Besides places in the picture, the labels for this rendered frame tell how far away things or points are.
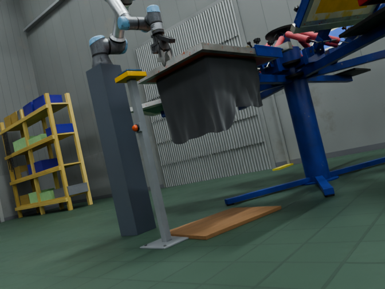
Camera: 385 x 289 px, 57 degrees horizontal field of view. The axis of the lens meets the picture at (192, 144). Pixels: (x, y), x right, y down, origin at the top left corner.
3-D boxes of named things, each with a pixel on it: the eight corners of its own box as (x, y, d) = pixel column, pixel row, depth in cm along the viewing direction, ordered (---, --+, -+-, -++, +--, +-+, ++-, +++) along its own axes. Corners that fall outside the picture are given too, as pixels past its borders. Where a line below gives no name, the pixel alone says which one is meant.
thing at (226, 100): (224, 130, 192) (207, 55, 194) (219, 132, 195) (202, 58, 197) (270, 122, 225) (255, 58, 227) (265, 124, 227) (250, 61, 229)
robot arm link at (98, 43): (89, 58, 258) (86, 40, 259) (107, 57, 265) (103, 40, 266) (94, 52, 248) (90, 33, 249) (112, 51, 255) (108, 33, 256)
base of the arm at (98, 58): (88, 71, 255) (85, 58, 255) (105, 72, 266) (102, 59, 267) (100, 63, 245) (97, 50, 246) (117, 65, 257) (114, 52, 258)
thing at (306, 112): (332, 183, 272) (290, 14, 278) (286, 188, 300) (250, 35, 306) (351, 173, 300) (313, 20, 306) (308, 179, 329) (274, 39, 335)
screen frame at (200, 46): (202, 49, 182) (200, 42, 182) (137, 84, 223) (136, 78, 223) (282, 56, 237) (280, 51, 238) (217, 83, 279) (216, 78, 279)
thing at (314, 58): (313, 55, 248) (309, 39, 248) (229, 89, 304) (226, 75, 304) (357, 60, 305) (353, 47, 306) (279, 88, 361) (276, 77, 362)
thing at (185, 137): (222, 132, 191) (204, 55, 193) (169, 147, 223) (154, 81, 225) (226, 131, 193) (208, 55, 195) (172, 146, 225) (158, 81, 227)
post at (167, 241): (164, 249, 179) (124, 66, 183) (140, 248, 195) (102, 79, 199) (195, 235, 195) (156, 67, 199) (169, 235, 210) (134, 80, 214)
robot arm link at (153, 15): (154, 10, 213) (161, 3, 206) (158, 28, 213) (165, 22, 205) (143, 10, 209) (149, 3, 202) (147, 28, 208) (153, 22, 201)
